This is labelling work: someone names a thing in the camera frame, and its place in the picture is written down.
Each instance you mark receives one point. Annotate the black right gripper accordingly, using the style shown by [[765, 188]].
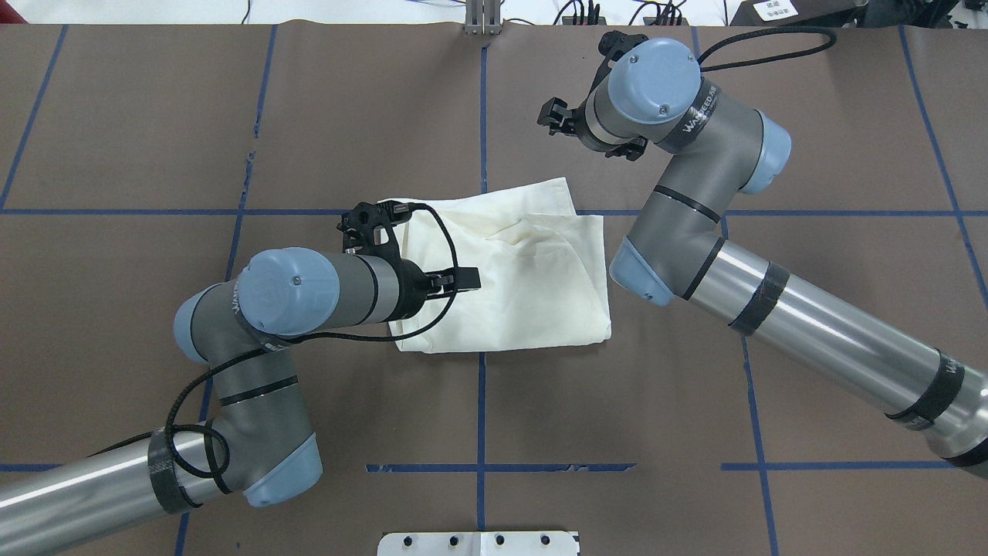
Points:
[[590, 139]]

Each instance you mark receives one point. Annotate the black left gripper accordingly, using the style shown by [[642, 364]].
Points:
[[411, 291]]

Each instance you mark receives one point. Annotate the cream long-sleeve cat shirt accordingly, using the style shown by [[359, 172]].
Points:
[[542, 269]]

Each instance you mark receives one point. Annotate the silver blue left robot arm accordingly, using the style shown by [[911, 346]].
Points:
[[261, 443]]

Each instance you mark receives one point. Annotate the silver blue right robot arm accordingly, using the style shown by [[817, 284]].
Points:
[[808, 207]]

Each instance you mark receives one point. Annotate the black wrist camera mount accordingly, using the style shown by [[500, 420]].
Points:
[[368, 229], [614, 44]]

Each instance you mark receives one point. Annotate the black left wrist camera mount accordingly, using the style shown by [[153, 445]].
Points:
[[368, 229]]

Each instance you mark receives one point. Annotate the aluminium frame post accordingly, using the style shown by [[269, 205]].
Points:
[[483, 17]]

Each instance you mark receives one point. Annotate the white pedestal column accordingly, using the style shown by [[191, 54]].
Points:
[[480, 543]]

